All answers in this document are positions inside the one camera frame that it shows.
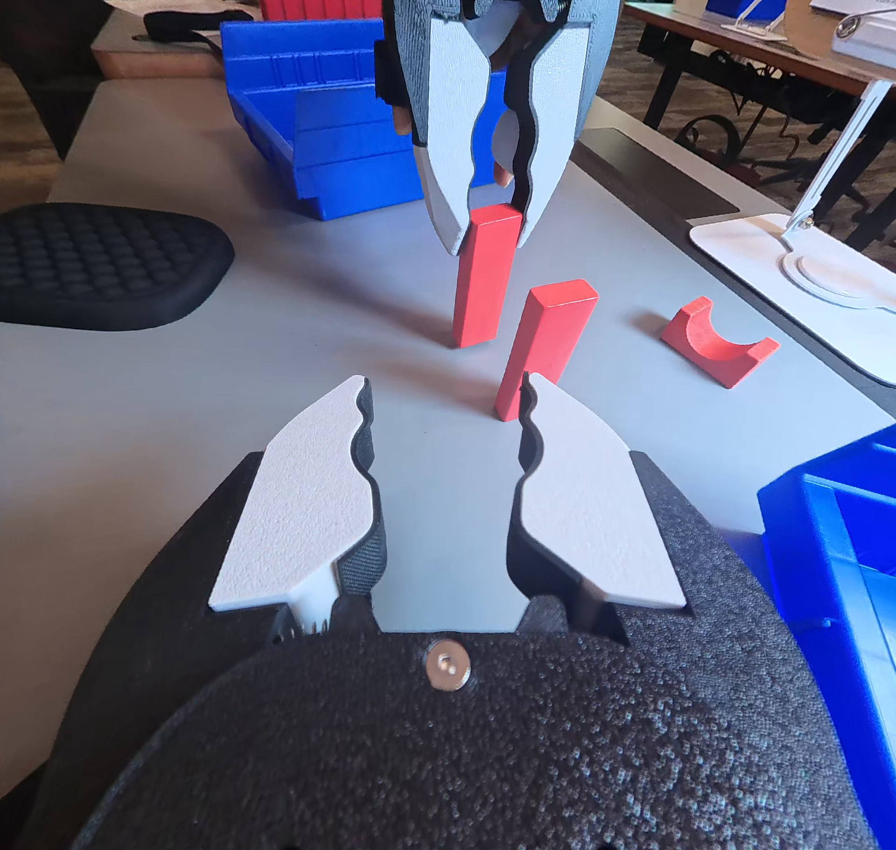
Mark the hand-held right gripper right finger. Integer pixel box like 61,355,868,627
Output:
505,372,688,644

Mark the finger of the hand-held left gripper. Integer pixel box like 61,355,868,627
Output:
503,21,595,249
412,16,492,258

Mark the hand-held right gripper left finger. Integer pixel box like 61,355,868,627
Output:
208,374,389,637

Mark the red rectangular wooden block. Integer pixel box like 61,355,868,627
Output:
494,278,601,423
451,202,525,349

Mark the red arch wooden block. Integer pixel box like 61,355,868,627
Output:
659,296,781,390

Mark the brown wooden desk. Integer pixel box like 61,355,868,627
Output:
623,0,896,165

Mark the white document stand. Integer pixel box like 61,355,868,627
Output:
688,0,896,387
720,0,795,42

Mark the loose white paper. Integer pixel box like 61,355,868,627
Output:
104,0,232,21

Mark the black textured wrist pad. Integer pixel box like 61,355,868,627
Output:
0,202,237,333

